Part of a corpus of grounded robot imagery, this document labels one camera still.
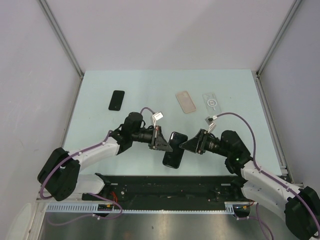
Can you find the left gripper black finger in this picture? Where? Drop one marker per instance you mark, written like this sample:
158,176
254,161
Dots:
163,147
160,139

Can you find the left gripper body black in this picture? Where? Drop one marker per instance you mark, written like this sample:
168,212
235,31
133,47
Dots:
148,136

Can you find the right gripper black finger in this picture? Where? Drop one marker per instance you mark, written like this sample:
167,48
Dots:
190,146
194,141

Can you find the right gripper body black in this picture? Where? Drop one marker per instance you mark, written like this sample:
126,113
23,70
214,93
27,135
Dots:
208,144

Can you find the beige pink phone case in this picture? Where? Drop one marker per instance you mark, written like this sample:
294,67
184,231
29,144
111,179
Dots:
185,101

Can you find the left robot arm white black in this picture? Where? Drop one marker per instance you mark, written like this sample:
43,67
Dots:
60,175

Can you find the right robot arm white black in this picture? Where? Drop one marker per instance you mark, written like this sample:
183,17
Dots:
298,207

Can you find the clear magsafe phone case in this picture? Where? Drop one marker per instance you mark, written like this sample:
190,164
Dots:
211,104

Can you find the small black phone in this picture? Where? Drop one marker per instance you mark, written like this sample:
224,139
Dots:
116,100

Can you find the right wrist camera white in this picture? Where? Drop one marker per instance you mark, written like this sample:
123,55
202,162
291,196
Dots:
210,120

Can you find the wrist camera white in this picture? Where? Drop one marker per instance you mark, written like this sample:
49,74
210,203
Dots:
156,117
210,120

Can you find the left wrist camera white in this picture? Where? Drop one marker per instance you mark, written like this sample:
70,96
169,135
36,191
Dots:
156,117

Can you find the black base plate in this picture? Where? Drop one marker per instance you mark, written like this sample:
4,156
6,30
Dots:
180,194

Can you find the white slotted cable duct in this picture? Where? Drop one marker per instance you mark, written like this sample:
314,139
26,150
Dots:
189,208

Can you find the right aluminium corner post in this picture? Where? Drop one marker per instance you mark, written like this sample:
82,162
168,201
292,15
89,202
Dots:
293,10

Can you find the aluminium corner post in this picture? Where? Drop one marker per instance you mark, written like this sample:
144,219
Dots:
293,10
48,13

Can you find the left aluminium corner post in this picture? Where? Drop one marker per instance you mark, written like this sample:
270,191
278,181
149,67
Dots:
48,13

